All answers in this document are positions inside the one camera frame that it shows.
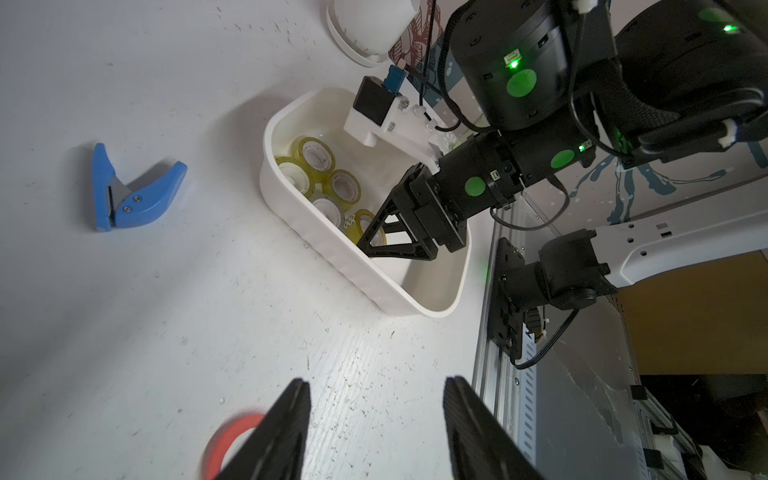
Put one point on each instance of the yellow tape roll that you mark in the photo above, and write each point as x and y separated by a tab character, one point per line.
297	174
342	187
315	157
358	224

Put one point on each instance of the red tape roll right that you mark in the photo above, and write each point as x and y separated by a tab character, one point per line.
226	442

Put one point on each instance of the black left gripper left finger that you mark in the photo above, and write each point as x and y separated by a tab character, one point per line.
276	448

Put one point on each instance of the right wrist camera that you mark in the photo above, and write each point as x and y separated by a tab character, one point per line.
388	109

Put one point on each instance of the clear transparent tape roll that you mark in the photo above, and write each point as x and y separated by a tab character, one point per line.
330	209

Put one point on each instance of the blue tape cutter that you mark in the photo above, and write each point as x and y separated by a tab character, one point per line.
116	206

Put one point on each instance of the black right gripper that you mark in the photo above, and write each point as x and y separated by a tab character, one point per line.
478	175

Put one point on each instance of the white utensil holder cup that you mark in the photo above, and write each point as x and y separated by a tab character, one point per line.
365	30

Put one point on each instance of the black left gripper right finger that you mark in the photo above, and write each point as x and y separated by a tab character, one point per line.
479	447

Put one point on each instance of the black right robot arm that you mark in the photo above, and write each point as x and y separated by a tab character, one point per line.
556	84

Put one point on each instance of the yellow tape roll front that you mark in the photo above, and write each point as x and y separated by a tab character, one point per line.
297	174

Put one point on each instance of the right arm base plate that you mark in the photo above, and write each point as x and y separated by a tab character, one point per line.
517	293

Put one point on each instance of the white storage box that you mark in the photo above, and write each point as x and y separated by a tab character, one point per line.
400	287

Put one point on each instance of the aluminium front rail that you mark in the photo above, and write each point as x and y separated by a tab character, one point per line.
571	415

